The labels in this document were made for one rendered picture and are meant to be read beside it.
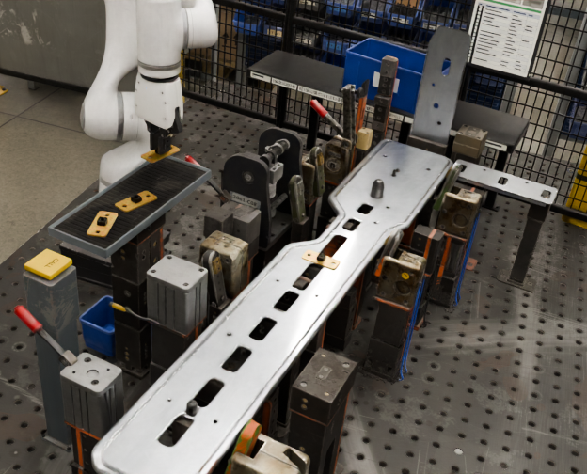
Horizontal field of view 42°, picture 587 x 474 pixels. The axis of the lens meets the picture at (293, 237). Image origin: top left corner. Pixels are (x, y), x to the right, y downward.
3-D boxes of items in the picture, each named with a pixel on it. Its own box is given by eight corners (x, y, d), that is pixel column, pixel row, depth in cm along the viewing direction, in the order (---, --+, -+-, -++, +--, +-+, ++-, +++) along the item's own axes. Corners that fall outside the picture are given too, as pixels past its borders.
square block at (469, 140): (455, 244, 239) (482, 140, 218) (431, 236, 241) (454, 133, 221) (463, 232, 245) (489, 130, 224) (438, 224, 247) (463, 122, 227)
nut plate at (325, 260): (341, 261, 174) (341, 258, 174) (334, 270, 172) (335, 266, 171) (308, 249, 177) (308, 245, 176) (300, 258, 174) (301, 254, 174)
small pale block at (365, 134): (351, 242, 235) (369, 134, 214) (341, 238, 236) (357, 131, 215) (356, 236, 237) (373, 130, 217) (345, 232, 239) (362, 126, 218)
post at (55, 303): (69, 453, 161) (51, 288, 136) (40, 438, 163) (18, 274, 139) (92, 429, 167) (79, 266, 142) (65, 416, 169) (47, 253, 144)
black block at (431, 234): (422, 338, 202) (446, 246, 185) (385, 323, 205) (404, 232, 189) (433, 321, 208) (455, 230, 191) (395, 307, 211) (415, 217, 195)
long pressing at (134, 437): (193, 524, 117) (193, 517, 116) (75, 462, 125) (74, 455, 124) (456, 162, 222) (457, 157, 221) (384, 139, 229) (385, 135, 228)
